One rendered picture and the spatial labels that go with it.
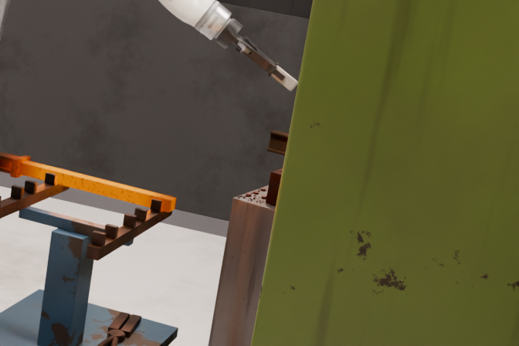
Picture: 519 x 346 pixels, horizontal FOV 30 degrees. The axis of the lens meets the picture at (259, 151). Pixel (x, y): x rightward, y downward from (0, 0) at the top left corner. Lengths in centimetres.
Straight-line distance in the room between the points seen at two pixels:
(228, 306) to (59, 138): 299
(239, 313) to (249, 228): 18
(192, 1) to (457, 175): 116
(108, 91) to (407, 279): 335
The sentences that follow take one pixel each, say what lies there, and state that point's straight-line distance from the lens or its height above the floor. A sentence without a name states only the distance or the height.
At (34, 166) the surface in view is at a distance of 184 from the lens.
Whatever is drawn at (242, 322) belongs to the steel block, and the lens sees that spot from 196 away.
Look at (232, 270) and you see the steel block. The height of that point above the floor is 77.
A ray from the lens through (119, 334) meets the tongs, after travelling 181.
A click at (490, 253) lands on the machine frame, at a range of 148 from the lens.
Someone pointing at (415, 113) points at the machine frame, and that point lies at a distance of 147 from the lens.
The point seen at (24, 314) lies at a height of 67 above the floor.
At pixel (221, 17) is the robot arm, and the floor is 121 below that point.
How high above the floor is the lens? 141
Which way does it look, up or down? 12 degrees down
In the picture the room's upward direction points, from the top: 10 degrees clockwise
